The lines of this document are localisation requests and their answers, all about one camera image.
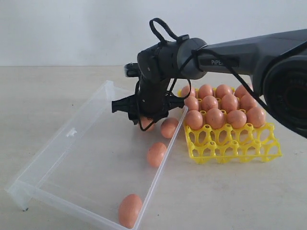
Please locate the clear plastic storage box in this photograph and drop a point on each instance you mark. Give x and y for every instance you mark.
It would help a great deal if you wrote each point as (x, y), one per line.
(92, 163)

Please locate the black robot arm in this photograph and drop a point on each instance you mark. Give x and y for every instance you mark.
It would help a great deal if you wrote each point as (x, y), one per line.
(276, 64)

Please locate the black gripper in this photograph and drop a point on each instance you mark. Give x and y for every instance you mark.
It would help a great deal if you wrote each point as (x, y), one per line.
(153, 107)

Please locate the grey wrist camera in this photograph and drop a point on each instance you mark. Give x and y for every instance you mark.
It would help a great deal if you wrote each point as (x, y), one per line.
(132, 70)

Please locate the yellow plastic egg tray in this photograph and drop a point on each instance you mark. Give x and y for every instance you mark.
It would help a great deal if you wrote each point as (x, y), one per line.
(228, 143)

